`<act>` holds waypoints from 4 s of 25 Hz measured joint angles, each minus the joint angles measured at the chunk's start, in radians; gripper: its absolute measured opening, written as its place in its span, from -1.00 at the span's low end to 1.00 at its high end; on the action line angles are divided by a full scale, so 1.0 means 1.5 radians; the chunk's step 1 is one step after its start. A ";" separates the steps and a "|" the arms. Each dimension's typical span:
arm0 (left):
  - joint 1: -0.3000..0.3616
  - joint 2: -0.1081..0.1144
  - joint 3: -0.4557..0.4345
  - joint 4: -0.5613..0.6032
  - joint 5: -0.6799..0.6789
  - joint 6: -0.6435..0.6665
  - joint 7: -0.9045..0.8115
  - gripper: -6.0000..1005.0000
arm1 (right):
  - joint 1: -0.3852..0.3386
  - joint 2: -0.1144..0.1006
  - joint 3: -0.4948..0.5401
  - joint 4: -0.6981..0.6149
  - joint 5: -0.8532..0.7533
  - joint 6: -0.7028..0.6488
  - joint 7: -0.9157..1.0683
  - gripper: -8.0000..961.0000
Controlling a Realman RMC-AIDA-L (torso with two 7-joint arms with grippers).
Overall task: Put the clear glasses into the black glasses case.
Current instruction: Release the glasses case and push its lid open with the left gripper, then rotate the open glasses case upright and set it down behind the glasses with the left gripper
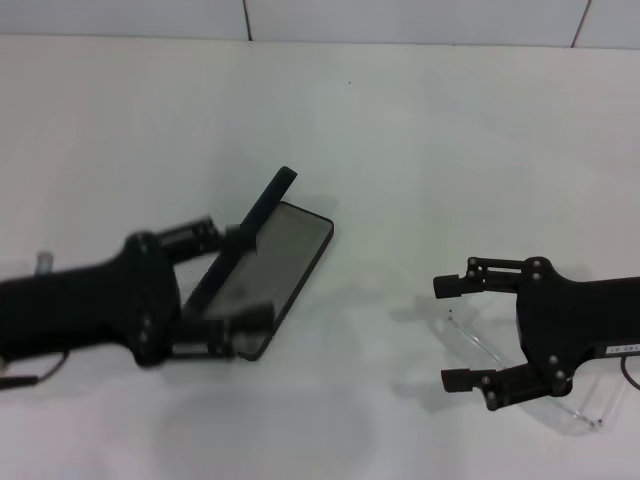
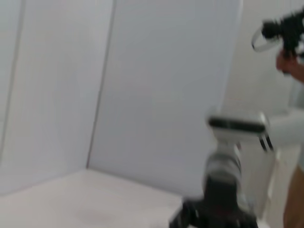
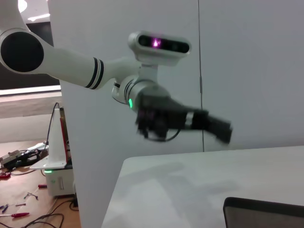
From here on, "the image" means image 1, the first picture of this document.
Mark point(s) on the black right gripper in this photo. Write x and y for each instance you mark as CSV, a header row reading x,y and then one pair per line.
x,y
565,325

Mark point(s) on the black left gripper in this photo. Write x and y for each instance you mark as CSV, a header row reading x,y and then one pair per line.
x,y
90,310

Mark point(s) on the clear white glasses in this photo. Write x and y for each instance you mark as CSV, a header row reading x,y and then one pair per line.
x,y
480,342

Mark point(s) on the black glasses case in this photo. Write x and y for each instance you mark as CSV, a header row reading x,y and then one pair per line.
x,y
285,255

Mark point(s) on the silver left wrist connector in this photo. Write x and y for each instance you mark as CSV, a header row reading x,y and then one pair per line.
x,y
44,262

